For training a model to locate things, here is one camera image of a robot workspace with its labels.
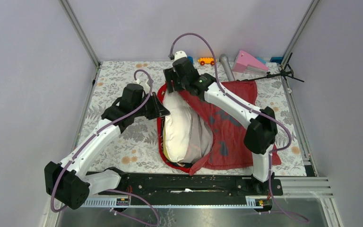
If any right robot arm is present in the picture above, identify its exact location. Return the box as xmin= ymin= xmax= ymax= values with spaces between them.
xmin=163 ymin=57 xmax=277 ymax=195

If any red printed pillowcase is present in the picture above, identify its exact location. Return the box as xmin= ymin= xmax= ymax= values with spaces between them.
xmin=157 ymin=85 xmax=281 ymax=175

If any white pillow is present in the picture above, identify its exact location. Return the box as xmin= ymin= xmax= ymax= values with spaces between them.
xmin=163 ymin=92 xmax=213 ymax=164

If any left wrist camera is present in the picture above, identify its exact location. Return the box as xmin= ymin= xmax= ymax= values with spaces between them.
xmin=134 ymin=79 xmax=149 ymax=87

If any pink wedge block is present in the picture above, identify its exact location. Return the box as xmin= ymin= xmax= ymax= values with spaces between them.
xmin=232 ymin=50 xmax=268 ymax=73

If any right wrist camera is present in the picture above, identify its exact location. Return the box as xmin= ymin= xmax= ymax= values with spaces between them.
xmin=173 ymin=51 xmax=187 ymax=61

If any black tripod stand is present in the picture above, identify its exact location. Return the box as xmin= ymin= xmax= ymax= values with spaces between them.
xmin=243 ymin=53 xmax=304 ymax=82

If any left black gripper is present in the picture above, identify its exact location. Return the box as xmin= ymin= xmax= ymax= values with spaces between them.
xmin=133 ymin=91 xmax=170 ymax=120

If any orange toy car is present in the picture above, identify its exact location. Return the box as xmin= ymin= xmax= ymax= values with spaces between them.
xmin=198 ymin=58 xmax=217 ymax=66

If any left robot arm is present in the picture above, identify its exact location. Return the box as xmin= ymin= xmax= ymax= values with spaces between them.
xmin=44 ymin=83 xmax=170 ymax=212

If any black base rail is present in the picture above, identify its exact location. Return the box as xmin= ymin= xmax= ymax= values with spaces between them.
xmin=99 ymin=173 xmax=284 ymax=208

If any grey microphone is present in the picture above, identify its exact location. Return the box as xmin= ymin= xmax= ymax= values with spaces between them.
xmin=219 ymin=54 xmax=235 ymax=81

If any light blue block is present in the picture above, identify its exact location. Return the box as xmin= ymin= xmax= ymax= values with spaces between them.
xmin=256 ymin=57 xmax=266 ymax=65

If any blue toy car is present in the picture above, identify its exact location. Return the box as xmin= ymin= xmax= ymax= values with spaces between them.
xmin=187 ymin=56 xmax=194 ymax=64

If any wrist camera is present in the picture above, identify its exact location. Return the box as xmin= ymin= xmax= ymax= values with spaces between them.
xmin=134 ymin=79 xmax=149 ymax=87
xmin=173 ymin=51 xmax=187 ymax=61

